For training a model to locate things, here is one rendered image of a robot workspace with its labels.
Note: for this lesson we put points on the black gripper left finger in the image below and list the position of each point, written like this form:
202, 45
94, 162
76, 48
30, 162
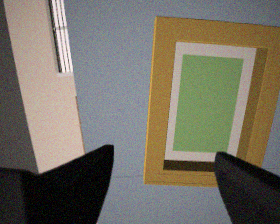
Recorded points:
72, 193

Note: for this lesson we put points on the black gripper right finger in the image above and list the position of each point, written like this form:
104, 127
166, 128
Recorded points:
251, 194

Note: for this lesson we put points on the brown wooden picture frame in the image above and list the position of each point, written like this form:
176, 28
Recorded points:
213, 87

